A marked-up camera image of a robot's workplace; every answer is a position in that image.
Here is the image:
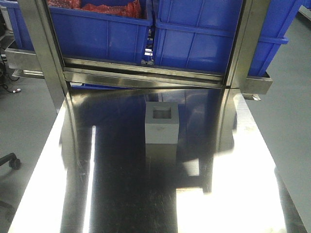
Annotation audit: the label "gray square hollow base block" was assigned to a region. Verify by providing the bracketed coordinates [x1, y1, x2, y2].
[145, 101, 179, 145]

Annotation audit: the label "blue plastic bin right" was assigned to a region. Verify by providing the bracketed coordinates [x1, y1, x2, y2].
[153, 0, 302, 76]

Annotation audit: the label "blue bin with red contents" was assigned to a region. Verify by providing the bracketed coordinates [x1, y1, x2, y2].
[50, 0, 153, 64]

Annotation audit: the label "blue bin far left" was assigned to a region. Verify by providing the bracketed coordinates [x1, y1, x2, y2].
[0, 0, 34, 51]

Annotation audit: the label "red mesh bag contents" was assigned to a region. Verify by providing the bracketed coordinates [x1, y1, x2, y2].
[47, 0, 142, 18]

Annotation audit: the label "black chair caster wheel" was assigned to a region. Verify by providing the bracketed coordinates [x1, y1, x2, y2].
[0, 152, 21, 170]

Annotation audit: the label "stainless steel rack frame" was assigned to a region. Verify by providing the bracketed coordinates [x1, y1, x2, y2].
[6, 0, 272, 108]

